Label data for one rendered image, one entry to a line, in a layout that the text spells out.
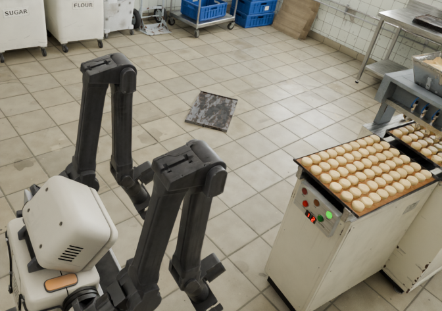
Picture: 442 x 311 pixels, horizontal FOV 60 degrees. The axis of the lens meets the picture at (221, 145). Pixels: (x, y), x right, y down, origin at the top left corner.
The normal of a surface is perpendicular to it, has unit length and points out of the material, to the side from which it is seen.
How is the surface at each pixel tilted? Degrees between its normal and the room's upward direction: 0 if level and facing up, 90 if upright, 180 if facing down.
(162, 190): 80
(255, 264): 0
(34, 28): 92
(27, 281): 16
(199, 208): 91
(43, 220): 47
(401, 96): 90
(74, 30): 93
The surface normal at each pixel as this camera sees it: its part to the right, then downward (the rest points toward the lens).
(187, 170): -0.02, -0.73
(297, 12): -0.64, -0.02
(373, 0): -0.74, 0.29
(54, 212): -0.50, -0.38
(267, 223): 0.16, -0.80
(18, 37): 0.63, 0.57
